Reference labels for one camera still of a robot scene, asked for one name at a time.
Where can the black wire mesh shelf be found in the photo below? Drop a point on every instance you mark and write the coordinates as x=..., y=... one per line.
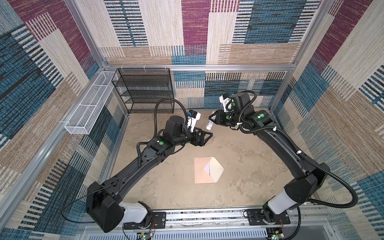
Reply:
x=141, y=89

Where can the aluminium mounting rail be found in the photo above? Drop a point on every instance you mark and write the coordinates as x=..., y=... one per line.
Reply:
x=314, y=223

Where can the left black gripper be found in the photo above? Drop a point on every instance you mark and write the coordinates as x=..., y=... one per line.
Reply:
x=200, y=142

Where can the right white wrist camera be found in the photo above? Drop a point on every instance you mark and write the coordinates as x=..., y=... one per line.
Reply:
x=226, y=101

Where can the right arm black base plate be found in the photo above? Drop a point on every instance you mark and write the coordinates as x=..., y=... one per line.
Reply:
x=260, y=217

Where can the white wire mesh basket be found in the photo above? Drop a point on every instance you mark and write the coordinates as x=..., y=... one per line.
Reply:
x=87, y=112

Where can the pink red letter card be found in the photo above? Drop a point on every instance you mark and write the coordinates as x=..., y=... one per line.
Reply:
x=207, y=169

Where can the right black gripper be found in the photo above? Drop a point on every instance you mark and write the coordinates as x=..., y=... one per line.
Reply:
x=218, y=120

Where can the pale pink envelope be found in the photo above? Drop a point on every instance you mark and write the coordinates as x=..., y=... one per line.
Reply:
x=201, y=177

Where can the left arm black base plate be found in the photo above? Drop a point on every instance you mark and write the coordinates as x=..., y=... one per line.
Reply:
x=153, y=220

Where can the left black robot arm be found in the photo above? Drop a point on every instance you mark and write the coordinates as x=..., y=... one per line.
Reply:
x=104, y=201

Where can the white glue stick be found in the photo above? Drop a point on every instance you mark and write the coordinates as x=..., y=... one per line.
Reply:
x=209, y=125

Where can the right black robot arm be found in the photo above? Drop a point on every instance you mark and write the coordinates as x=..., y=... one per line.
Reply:
x=238, y=110

